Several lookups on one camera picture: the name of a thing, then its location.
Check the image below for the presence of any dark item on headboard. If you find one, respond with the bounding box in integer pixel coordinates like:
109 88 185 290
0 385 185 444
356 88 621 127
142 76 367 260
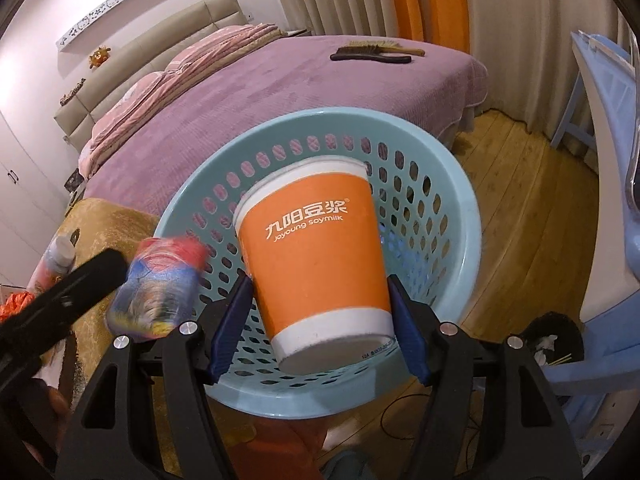
58 78 86 106

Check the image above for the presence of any white wall shelf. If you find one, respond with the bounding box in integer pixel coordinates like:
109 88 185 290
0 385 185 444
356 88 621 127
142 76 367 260
55 0 126 52

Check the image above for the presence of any pink pillow left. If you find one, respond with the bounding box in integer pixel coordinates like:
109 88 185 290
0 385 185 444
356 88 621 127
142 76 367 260
92 72 165 142

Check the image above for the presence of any orange curtain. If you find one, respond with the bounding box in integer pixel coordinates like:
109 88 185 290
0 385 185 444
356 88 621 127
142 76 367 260
393 0 471 53

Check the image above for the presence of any yellow panda rug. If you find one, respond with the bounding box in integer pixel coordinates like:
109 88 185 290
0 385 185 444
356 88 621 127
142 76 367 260
29 196 262 480

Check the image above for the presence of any pink pillow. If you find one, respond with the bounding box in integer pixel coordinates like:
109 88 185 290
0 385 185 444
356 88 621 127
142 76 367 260
165 25 252 72
92 72 165 142

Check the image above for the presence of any wooden handled bed brush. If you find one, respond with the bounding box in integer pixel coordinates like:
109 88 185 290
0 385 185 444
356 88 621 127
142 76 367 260
348 40 425 56

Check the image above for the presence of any beige right curtain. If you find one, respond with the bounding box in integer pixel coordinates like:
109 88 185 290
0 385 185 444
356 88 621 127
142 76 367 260
468 0 629 136

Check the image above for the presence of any white wardrobe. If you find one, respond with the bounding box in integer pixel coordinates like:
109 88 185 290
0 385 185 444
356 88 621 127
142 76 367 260
0 120 66 286

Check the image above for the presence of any picture frame on nightstand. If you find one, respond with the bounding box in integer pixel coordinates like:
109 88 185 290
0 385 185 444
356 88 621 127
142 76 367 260
64 168 85 194

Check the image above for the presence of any colourful snack packet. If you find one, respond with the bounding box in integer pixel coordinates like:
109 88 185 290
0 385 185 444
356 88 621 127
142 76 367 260
105 236 208 341

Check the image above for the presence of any orange plastic bag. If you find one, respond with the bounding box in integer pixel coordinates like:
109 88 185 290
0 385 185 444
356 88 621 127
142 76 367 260
0 290 35 323

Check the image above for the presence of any black bin with trash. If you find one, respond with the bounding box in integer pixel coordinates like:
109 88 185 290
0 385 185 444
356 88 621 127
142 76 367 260
520 312 585 366

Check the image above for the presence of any orange plush toy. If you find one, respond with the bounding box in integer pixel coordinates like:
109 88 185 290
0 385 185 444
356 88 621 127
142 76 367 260
89 47 111 70

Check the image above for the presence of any orange soy milk cup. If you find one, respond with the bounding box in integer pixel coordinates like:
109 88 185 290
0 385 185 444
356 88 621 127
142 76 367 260
233 156 394 375

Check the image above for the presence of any pink pillow right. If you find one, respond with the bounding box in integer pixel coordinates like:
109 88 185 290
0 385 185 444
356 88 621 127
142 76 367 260
165 25 252 72

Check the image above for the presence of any light blue plastic basket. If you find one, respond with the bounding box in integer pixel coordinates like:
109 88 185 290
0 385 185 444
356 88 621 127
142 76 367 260
156 107 482 419

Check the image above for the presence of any folded pink striped quilt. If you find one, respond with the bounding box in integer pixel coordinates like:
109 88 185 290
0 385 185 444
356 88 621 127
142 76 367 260
78 23 284 180

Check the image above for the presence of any bed with purple cover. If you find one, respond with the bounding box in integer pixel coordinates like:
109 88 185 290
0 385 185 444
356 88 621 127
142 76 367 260
86 35 488 214

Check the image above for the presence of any beige padded headboard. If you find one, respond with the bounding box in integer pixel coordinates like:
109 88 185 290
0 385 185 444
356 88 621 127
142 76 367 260
54 0 248 151

